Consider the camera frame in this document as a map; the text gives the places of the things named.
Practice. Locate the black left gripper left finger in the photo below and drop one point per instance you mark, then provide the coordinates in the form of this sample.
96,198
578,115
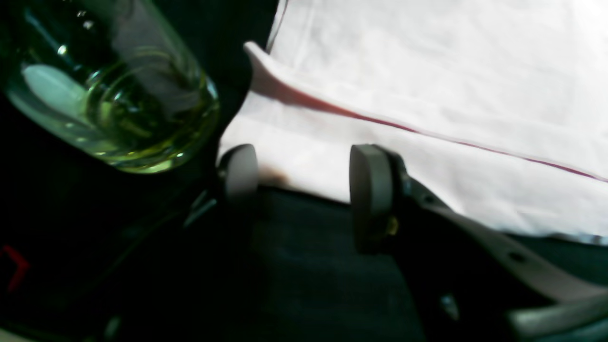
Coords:
177,283

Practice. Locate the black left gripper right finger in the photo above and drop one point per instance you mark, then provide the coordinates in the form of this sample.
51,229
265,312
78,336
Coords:
468,282

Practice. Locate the pink T-shirt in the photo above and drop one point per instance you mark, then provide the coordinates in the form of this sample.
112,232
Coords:
499,107

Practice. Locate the clear glass bottle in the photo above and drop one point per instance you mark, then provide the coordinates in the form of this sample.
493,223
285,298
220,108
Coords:
109,77

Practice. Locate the black table cloth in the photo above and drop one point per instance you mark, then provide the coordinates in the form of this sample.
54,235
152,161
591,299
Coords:
77,219

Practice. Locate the red and black clamp tool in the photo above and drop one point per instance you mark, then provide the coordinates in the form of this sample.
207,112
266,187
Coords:
14,267

